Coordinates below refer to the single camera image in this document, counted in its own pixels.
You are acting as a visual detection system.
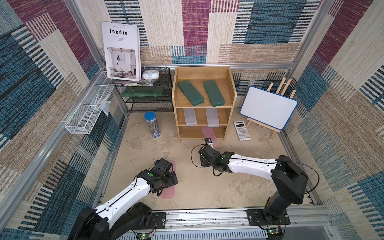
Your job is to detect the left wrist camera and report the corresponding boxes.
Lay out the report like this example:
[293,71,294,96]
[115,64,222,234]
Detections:
[150,159,174,177]

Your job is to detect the wooden easel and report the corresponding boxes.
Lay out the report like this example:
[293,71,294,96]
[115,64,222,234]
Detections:
[246,76,298,140]

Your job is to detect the small whiteboard blue frame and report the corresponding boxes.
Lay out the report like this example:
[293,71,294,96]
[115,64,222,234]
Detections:
[239,86,299,131]

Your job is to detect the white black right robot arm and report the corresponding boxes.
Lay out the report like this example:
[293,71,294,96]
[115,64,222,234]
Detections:
[199,144,309,225]

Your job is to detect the green pencil case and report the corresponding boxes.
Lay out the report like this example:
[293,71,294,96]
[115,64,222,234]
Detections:
[204,80,225,107]
[178,80,205,106]

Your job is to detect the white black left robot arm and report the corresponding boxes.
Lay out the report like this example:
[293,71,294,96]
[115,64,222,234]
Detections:
[68,169,178,240]

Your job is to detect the wooden three-tier shelf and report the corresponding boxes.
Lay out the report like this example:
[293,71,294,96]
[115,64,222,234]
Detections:
[172,66,237,139]

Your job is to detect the pink pencil case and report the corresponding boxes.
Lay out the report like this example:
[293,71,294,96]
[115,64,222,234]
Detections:
[160,160,176,200]
[202,126,216,144]

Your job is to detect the aluminium front rail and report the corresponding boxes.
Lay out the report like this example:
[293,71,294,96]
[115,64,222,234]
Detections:
[119,204,334,240]

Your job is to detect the Inedia magazine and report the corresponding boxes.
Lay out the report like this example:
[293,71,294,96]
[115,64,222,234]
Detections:
[102,22,142,82]

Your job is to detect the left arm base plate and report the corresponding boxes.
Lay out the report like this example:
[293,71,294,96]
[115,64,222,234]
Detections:
[147,212,167,230]

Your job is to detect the white calculator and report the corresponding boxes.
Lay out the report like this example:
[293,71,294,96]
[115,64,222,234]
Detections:
[234,121,251,141]

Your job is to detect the clear pencil tube blue label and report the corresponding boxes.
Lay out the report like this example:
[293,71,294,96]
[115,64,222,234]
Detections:
[145,111,161,138]

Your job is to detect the green tray on rack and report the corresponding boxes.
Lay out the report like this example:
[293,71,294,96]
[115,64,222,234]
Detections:
[121,87,165,98]

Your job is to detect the white wire basket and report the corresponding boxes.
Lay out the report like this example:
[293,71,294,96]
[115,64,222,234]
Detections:
[65,85,113,135]

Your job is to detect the black wire mesh rack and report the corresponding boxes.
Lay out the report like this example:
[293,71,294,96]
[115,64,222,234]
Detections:
[113,68,174,113]

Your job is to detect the white round device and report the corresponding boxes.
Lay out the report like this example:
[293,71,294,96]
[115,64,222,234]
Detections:
[142,70,160,80]

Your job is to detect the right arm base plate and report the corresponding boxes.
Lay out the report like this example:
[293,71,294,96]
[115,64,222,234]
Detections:
[246,209,291,226]

